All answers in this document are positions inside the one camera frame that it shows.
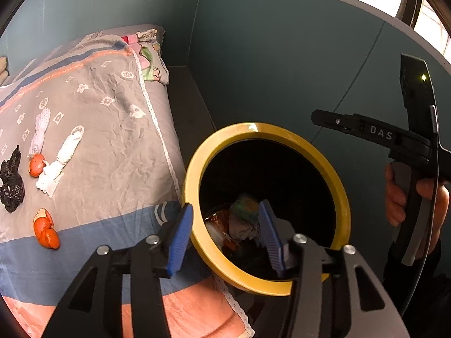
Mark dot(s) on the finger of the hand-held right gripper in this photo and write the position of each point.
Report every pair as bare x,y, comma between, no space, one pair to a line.
352,125

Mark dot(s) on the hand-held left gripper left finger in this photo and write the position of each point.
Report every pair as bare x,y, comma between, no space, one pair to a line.
179,239

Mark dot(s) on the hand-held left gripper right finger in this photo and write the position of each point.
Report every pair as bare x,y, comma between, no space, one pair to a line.
271,239

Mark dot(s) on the green noodle packet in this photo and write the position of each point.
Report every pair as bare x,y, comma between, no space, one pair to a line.
245,207

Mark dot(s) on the orange snack wrapper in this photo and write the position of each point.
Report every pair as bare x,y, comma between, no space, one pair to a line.
220,220

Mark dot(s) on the yellow-rimmed black trash bin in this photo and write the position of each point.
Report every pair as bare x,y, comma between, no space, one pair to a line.
264,130

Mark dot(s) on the large orange peel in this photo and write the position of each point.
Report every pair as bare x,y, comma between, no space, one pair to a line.
45,234

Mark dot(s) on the long white tissue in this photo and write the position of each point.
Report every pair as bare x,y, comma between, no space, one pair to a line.
49,177

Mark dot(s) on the small orange peel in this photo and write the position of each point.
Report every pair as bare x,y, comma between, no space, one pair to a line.
35,167

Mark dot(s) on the black plastic bag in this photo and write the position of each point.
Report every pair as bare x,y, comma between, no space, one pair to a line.
12,186

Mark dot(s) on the person's right forearm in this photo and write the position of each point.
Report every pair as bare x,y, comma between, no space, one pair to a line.
394,278

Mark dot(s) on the person's right hand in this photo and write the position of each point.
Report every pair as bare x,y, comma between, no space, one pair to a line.
394,200

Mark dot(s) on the grey upholstered bed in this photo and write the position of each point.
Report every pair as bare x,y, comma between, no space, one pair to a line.
190,105

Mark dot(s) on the pink floral cloth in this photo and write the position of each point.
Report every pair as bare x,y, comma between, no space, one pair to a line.
149,63

